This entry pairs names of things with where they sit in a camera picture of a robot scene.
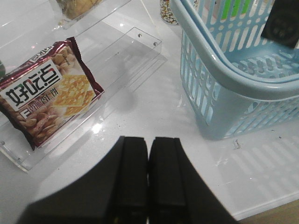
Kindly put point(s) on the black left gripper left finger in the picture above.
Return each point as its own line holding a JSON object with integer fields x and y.
{"x": 114, "y": 191}

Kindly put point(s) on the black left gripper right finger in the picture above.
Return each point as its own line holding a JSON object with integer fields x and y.
{"x": 177, "y": 193}

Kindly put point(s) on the bread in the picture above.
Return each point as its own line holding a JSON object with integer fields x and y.
{"x": 72, "y": 9}

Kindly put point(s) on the light blue plastic basket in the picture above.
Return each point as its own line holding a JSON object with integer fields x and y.
{"x": 236, "y": 81}

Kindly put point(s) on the maroon almond biscuit packet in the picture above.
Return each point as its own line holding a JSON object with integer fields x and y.
{"x": 48, "y": 90}

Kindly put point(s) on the clear acrylic display shelf left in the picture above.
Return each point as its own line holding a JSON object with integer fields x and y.
{"x": 114, "y": 57}

